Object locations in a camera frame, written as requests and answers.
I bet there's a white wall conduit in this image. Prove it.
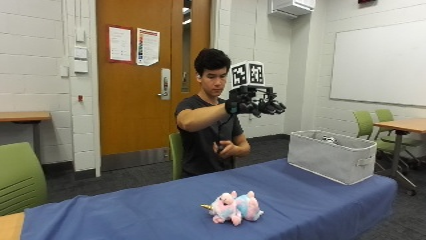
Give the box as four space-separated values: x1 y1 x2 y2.
73 0 86 43

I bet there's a red framed white paper notice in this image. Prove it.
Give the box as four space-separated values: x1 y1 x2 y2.
108 25 133 64

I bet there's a white wall switch box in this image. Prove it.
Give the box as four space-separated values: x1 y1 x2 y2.
73 59 89 74
73 46 89 61

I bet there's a grey fabric storage bin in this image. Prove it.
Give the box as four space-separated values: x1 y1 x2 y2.
286 129 378 186

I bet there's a the person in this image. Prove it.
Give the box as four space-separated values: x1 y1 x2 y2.
173 48 252 178

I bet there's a silver door handle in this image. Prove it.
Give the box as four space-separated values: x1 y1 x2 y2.
157 67 172 101

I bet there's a colourful paper poster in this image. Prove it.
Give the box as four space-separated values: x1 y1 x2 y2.
136 27 161 67

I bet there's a white wall air unit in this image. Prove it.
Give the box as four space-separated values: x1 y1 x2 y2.
268 0 317 19

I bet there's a small object inside bin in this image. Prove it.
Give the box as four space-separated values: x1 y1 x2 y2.
319 134 339 145

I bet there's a green chair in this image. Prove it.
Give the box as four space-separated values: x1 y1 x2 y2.
374 108 426 168
168 132 185 181
351 110 403 158
0 141 49 217

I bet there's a blue tablecloth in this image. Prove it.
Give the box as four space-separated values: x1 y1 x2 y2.
20 157 399 240

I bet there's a wooden side table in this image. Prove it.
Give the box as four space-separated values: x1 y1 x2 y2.
373 117 426 197
0 111 53 161

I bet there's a pink blue unicorn plush toy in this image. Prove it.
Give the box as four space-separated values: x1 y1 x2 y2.
200 190 265 227

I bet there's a whiteboard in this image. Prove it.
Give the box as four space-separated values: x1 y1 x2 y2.
329 20 426 108

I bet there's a wooden door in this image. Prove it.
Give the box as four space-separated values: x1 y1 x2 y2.
94 0 213 157

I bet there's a white marker cube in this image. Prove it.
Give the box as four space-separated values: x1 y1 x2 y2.
229 60 266 90

